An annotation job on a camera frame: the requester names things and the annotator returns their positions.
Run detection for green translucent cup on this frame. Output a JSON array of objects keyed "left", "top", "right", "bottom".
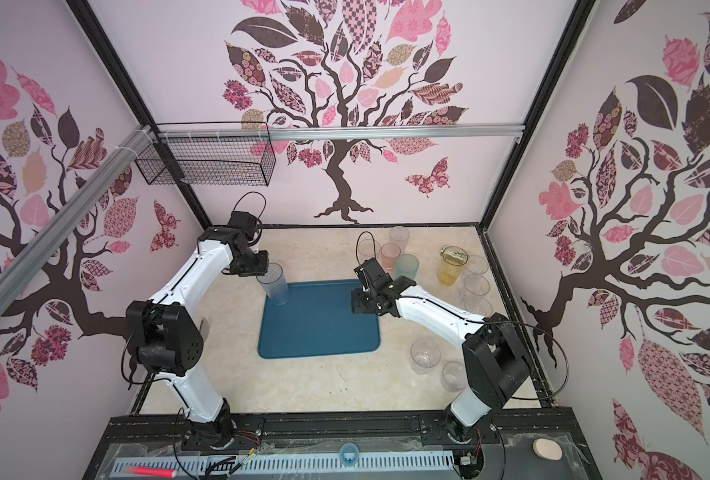
[{"left": 394, "top": 253, "right": 420, "bottom": 280}]

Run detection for tall blue translucent cup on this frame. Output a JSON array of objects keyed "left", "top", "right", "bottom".
[{"left": 257, "top": 263, "right": 290, "bottom": 305}]

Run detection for dark teal plastic tray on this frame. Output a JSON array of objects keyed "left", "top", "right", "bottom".
[{"left": 257, "top": 280, "right": 381, "bottom": 360}]

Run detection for yellow translucent glass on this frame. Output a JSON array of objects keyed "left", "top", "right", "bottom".
[{"left": 437, "top": 245, "right": 469, "bottom": 287}]

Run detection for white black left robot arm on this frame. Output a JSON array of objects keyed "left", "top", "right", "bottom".
[{"left": 126, "top": 211, "right": 269, "bottom": 450}]

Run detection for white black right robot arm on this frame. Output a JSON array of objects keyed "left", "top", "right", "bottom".
[{"left": 351, "top": 258, "right": 535, "bottom": 443}]

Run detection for pink translucent cup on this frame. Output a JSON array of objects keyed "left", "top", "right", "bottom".
[{"left": 380, "top": 243, "right": 402, "bottom": 270}]

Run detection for clear cup back left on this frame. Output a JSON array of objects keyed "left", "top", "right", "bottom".
[{"left": 356, "top": 237, "right": 381, "bottom": 264}]

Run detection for clear cup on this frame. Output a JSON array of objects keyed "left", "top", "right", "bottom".
[
  {"left": 459, "top": 274, "right": 491, "bottom": 299},
  {"left": 389, "top": 226, "right": 411, "bottom": 251},
  {"left": 356, "top": 237, "right": 381, "bottom": 264},
  {"left": 464, "top": 255, "right": 489, "bottom": 276},
  {"left": 465, "top": 297, "right": 494, "bottom": 317}
]

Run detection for clear cup back centre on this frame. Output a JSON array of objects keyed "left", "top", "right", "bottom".
[{"left": 389, "top": 226, "right": 411, "bottom": 251}]

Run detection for clear glass front left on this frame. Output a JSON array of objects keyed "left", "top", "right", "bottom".
[{"left": 409, "top": 338, "right": 442, "bottom": 375}]

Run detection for clear glass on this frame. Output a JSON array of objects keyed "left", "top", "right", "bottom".
[
  {"left": 409, "top": 338, "right": 442, "bottom": 375},
  {"left": 440, "top": 361, "right": 468, "bottom": 393}
]

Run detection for clear cup right middle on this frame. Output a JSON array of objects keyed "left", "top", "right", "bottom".
[{"left": 459, "top": 274, "right": 491, "bottom": 299}]

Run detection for clear cup right lower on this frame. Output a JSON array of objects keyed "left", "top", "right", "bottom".
[{"left": 465, "top": 297, "right": 494, "bottom": 317}]

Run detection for clear cup right top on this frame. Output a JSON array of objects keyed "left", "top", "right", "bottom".
[{"left": 464, "top": 255, "right": 489, "bottom": 276}]

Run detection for wooden tongs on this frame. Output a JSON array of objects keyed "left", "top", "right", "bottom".
[{"left": 199, "top": 318, "right": 210, "bottom": 341}]

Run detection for clear glass front right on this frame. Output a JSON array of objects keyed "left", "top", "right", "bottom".
[{"left": 440, "top": 361, "right": 468, "bottom": 393}]

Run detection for blue tape roll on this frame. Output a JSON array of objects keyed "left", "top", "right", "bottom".
[{"left": 339, "top": 442, "right": 360, "bottom": 468}]

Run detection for beige round disc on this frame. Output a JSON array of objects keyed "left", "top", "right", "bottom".
[{"left": 532, "top": 438, "right": 563, "bottom": 461}]

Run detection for pink marker pen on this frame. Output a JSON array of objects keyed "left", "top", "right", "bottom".
[{"left": 126, "top": 466, "right": 177, "bottom": 479}]

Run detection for black wire basket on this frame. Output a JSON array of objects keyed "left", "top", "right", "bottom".
[{"left": 135, "top": 120, "right": 276, "bottom": 187}]

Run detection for aluminium rail back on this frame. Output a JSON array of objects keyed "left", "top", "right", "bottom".
[{"left": 157, "top": 122, "right": 525, "bottom": 141}]

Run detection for aluminium rail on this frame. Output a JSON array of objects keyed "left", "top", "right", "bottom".
[
  {"left": 157, "top": 122, "right": 525, "bottom": 141},
  {"left": 0, "top": 125, "right": 155, "bottom": 318}
]

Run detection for aluminium rail left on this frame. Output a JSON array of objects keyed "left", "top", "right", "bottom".
[{"left": 0, "top": 125, "right": 155, "bottom": 318}]

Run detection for grey slotted cable duct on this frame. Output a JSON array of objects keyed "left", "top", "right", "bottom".
[{"left": 99, "top": 451, "right": 457, "bottom": 479}]

